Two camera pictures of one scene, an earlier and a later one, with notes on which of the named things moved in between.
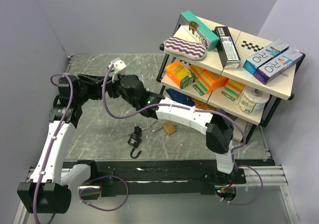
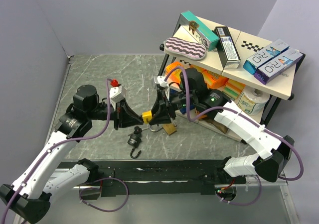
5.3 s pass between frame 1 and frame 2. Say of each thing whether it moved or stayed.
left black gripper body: moved
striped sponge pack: stayed
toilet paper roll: stayed
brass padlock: stayed
